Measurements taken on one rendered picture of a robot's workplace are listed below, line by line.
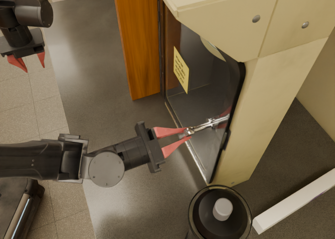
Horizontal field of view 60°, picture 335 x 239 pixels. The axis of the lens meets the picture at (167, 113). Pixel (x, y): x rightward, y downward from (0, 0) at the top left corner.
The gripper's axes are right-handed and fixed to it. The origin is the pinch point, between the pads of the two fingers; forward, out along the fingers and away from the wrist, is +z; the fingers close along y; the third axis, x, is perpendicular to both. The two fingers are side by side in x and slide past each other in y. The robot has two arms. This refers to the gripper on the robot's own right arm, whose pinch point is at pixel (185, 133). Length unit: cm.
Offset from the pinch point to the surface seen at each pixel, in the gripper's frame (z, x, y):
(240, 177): 12.8, 11.3, -14.4
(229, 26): -1.1, -32.4, 7.6
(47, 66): -36, 177, 95
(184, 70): 3.8, -2.6, 12.4
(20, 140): -64, 150, 39
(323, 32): 13.8, -28.1, 5.2
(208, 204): -3.4, -9.5, -12.8
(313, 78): 48, 16, 3
